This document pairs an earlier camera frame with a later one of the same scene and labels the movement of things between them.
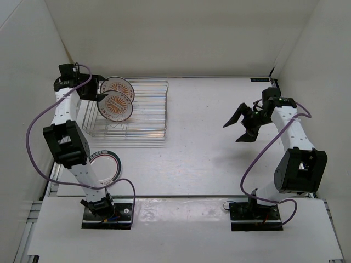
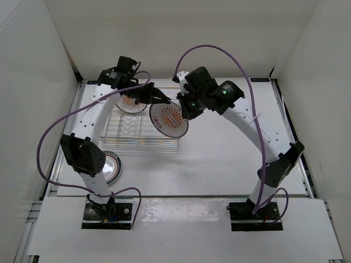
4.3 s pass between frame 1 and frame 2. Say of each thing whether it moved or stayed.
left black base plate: stayed
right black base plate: stayed
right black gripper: moved
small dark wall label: stayed
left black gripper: moved
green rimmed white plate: stayed
